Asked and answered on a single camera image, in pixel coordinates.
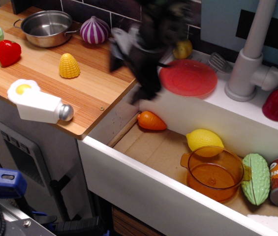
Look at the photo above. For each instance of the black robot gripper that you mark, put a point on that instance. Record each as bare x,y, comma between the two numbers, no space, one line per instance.
141,49

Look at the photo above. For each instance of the yellow toy corn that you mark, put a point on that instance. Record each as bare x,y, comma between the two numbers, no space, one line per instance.
68,66

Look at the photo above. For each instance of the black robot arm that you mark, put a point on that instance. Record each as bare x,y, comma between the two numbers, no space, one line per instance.
158,9

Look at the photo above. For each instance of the red plastic plate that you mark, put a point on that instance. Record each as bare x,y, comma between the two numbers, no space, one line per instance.
188,78

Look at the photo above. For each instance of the orange toy carrot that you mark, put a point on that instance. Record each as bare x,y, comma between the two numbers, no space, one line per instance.
150,121

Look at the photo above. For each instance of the yellow toy potato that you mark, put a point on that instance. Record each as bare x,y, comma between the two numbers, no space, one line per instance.
183,49

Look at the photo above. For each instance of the purple striped toy onion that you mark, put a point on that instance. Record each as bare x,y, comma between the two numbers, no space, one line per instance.
94,31

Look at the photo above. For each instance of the grey toy spatula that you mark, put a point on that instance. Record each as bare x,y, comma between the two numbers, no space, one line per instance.
217,62

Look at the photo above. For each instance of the white salt shaker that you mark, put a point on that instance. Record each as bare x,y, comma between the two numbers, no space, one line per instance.
42,107

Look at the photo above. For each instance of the steel pot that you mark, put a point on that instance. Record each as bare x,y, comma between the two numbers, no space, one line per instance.
47,29

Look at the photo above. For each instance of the yellow toy lemon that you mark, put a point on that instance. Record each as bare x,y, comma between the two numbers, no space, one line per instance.
205,143

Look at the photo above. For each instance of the toy fried egg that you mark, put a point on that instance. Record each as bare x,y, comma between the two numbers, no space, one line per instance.
18,87

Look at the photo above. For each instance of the white toy sink basin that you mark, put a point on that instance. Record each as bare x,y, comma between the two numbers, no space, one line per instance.
139,170

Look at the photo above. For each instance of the grey toy faucet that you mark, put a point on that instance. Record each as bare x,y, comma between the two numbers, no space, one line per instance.
248,71

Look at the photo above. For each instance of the red toy bell pepper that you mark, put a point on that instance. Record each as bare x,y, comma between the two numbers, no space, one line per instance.
10,52

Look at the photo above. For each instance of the orange transparent plastic pot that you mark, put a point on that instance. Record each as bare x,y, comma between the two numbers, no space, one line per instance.
215,172

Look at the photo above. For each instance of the grey toy oven door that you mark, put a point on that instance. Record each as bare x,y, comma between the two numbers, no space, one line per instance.
27,157

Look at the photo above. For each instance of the green toy bitter gourd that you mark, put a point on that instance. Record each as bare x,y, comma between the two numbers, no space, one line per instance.
257,189

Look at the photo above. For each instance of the blue clamp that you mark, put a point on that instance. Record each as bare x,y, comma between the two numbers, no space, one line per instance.
12,184

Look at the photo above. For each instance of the white foam piece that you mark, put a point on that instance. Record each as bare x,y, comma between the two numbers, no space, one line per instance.
268,221

